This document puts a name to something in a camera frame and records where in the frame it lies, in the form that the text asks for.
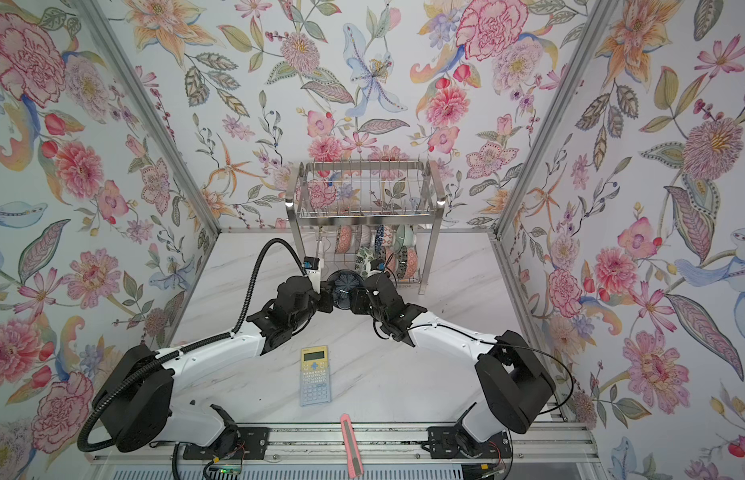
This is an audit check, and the pale green ceramic bowl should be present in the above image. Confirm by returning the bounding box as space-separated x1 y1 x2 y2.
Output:
394 224 417 251

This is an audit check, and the yellow blue calculator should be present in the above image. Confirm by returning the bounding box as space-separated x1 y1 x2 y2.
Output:
300 346 332 407

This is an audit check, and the pink utility knife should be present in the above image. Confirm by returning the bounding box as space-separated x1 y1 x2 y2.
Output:
340 414 364 479

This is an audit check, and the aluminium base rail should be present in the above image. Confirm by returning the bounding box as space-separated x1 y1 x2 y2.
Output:
83 419 602 466

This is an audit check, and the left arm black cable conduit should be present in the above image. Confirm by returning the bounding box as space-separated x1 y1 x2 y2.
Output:
76 237 308 453

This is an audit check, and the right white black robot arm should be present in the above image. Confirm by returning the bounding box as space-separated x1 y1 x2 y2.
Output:
334 273 556 443

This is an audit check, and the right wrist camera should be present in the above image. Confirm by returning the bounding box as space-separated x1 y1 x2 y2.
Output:
372 259 389 273

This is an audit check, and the dark blue ceramic bowl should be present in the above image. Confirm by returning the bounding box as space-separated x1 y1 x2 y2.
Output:
326 269 368 311

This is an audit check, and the blue patterned ceramic bowl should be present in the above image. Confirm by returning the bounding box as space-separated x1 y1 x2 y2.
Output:
374 224 396 253

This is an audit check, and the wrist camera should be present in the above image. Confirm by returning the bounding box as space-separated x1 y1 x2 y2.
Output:
372 259 389 273
304 256 324 293

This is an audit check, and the green leaf pattern bowl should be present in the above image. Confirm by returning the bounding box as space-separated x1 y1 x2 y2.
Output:
354 246 376 278

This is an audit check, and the steel two-tier dish rack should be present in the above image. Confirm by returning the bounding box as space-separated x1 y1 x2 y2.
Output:
286 160 448 294

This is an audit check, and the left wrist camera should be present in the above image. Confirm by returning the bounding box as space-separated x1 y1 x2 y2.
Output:
304 256 324 293

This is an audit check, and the purple striped bowl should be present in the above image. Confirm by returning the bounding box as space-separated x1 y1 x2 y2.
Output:
358 225 375 248

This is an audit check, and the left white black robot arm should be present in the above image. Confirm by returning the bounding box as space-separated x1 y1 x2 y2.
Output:
76 276 334 456

